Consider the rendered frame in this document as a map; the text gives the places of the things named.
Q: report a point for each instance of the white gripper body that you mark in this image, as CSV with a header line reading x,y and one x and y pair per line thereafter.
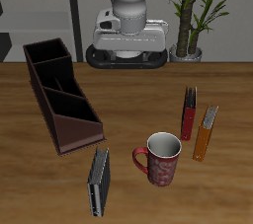
x,y
131,40

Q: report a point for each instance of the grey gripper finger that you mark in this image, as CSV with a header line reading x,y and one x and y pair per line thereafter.
x,y
112,55
144,55

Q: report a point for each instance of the dark brown desk caddy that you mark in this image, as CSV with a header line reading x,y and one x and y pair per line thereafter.
x,y
70,126

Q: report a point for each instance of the black and white striped book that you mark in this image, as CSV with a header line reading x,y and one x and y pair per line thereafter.
x,y
99,185

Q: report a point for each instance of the green pot plant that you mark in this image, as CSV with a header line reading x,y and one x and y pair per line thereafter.
x,y
184,34

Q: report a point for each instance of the grey shelf unit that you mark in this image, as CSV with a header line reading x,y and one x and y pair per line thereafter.
x,y
36,7

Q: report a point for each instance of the red patterned mug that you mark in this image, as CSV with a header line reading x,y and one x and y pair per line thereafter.
x,y
163,168

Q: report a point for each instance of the flat black base plate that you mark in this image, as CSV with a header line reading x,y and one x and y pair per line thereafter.
x,y
95,61

